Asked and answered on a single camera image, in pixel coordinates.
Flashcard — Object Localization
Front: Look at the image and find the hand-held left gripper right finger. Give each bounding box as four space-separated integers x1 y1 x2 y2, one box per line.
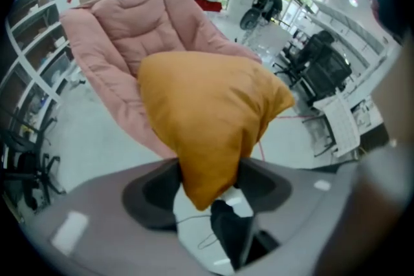
237 157 357 276

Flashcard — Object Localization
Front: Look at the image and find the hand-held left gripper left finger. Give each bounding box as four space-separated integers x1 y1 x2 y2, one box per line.
28 158 208 276

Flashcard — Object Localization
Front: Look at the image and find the orange pillow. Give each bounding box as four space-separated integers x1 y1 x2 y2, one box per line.
136 50 296 212

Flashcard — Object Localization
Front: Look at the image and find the person's right forearm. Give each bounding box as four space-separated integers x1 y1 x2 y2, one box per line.
318 167 414 276

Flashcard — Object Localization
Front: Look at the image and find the checkered cloth table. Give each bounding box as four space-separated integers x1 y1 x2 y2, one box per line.
312 96 362 158

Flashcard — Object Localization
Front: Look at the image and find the black swivel office chair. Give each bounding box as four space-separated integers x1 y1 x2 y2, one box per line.
0 119 63 215

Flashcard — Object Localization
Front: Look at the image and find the black sled-base office chair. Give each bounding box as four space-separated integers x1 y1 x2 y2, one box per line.
305 47 354 105

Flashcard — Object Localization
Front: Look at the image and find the black mesh office chair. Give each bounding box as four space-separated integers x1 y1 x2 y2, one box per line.
273 30 336 89

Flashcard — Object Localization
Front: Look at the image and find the long white desk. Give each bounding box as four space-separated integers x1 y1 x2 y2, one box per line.
280 2 389 127

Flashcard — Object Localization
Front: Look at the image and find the white shelving unit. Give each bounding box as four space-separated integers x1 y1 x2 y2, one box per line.
0 0 78 153

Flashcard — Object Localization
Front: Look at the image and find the pink padded lounge chair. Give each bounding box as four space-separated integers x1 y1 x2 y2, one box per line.
59 0 263 160

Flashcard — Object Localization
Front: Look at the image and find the red cloth table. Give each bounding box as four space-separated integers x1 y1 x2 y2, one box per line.
193 0 224 13

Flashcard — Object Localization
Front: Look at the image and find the white panel with red diamond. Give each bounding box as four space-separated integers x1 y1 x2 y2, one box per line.
56 0 81 13

